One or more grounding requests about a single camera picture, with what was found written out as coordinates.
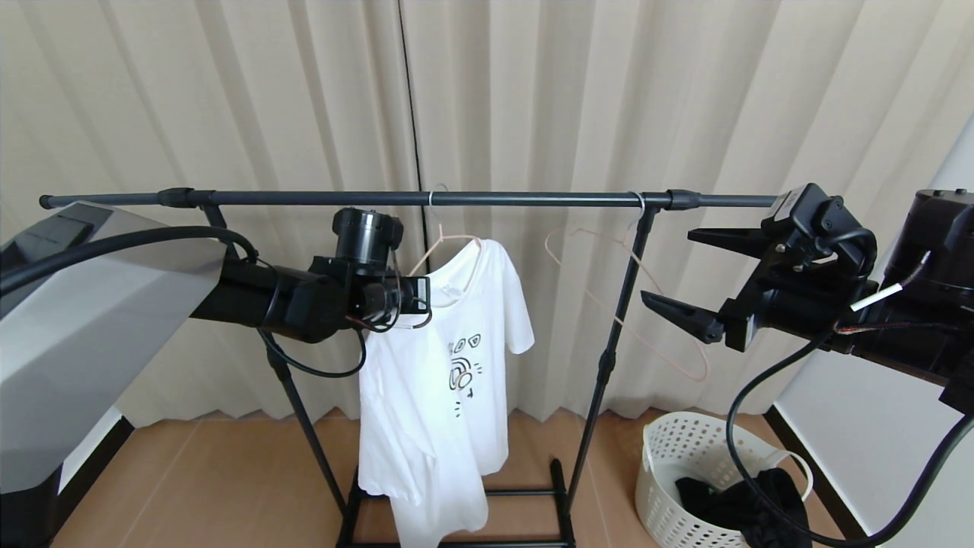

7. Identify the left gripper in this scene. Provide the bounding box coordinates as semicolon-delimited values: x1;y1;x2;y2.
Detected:
361;274;433;333

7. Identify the pink clothes hanger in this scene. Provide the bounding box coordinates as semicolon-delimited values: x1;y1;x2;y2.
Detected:
407;183;485;279
544;192;710;384

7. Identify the white printed t-shirt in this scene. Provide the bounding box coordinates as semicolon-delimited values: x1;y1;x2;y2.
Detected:
356;238;536;548

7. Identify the white laundry basket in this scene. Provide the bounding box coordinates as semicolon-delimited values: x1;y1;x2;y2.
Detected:
635;412;813;548

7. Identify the black cable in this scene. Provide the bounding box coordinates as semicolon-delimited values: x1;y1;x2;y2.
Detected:
725;327;974;548
0;226;368;380

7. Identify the beige curtain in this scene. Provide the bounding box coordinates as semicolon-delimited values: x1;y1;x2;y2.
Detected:
0;0;974;429

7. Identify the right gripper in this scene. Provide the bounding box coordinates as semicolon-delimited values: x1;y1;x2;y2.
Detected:
641;227;877;353

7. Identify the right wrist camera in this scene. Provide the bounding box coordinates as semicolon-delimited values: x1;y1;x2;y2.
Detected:
761;183;878;279

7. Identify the black clothes rack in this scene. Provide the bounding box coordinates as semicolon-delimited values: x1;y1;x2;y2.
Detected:
40;188;782;548

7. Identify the black garment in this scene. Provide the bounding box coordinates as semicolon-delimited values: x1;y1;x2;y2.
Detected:
674;468;813;548

